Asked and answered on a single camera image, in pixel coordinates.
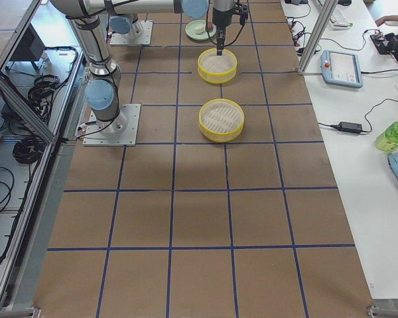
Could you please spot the black power adapter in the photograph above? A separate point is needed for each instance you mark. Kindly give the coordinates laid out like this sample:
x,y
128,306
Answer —
x,y
349,127

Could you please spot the green plastic bag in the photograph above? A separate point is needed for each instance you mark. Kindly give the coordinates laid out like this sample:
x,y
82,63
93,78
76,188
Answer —
x,y
387,141

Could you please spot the person's hand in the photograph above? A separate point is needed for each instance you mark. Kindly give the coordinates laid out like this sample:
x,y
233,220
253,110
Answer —
x,y
388,20

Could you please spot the black monitor box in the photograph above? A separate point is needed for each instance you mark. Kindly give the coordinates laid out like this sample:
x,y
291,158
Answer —
x,y
29,49

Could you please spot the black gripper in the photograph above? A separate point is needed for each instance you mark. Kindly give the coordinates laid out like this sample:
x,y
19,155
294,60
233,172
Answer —
x,y
221,19

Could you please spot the far teach pendant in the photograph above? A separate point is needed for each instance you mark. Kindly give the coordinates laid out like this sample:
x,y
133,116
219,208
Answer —
x,y
341,68

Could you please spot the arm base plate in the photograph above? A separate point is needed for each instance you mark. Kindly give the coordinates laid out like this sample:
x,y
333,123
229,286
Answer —
x,y
122,132
126,33

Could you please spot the pale green plate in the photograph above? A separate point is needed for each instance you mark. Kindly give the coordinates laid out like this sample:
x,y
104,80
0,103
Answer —
x,y
199,37

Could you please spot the aluminium frame post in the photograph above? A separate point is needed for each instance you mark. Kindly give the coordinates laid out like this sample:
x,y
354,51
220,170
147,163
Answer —
x,y
317,32

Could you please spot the white keyboard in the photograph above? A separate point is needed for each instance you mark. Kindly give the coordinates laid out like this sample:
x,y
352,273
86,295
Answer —
x,y
338,20

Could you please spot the yellow steamer basket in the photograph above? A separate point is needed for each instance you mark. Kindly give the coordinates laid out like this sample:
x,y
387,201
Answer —
x,y
221,120
216,78

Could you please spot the black electronics board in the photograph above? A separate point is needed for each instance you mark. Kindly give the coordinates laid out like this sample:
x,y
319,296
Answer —
x,y
385,43

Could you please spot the white steamed bun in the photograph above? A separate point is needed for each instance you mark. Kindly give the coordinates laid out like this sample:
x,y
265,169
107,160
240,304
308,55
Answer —
x,y
198,28

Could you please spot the brown steamed bun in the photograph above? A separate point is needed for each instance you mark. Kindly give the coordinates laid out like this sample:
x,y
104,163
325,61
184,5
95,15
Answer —
x,y
209,27

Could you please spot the aluminium side rail frame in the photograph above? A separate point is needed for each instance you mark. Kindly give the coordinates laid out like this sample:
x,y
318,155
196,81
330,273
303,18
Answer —
x,y
33,104

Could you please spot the white steamer cloth liner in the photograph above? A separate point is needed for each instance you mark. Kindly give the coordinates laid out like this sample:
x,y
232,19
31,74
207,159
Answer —
x,y
217,64

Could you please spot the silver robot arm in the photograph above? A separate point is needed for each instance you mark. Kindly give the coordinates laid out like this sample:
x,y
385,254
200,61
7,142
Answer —
x,y
127,32
102,93

